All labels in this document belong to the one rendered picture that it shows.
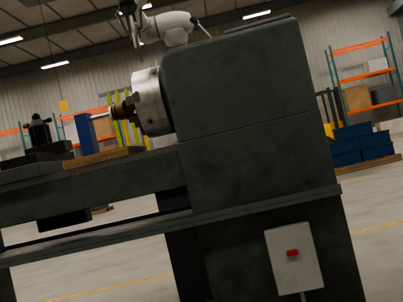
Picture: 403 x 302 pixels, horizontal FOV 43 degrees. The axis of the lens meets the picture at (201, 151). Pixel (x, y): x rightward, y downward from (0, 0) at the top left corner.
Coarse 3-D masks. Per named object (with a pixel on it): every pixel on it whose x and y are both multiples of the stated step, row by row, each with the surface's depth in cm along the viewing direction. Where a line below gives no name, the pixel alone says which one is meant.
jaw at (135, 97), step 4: (136, 92) 223; (128, 96) 225; (132, 96) 225; (136, 96) 223; (124, 100) 230; (128, 100) 225; (132, 100) 224; (136, 100) 223; (124, 104) 233; (128, 104) 224; (132, 104) 225; (124, 108) 232; (128, 108) 231; (132, 108) 232
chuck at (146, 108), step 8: (136, 72) 232; (144, 72) 229; (136, 80) 225; (144, 80) 224; (136, 88) 223; (144, 88) 222; (144, 96) 222; (152, 96) 221; (136, 104) 222; (144, 104) 222; (152, 104) 221; (144, 112) 222; (152, 112) 222; (144, 120) 224; (160, 120) 224; (144, 128) 227; (152, 128) 227; (160, 128) 228; (152, 136) 233; (160, 136) 237
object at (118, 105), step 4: (116, 104) 236; (120, 104) 236; (112, 108) 236; (116, 108) 235; (120, 108) 235; (112, 112) 236; (116, 112) 236; (120, 112) 235; (124, 112) 234; (128, 112) 236; (132, 112) 240; (112, 116) 236; (116, 116) 236; (120, 116) 236; (124, 116) 236
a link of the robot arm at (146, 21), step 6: (138, 0) 250; (144, 0) 250; (138, 12) 258; (132, 18) 263; (138, 18) 262; (144, 18) 266; (132, 24) 268; (138, 24) 266; (144, 24) 268; (144, 30) 271
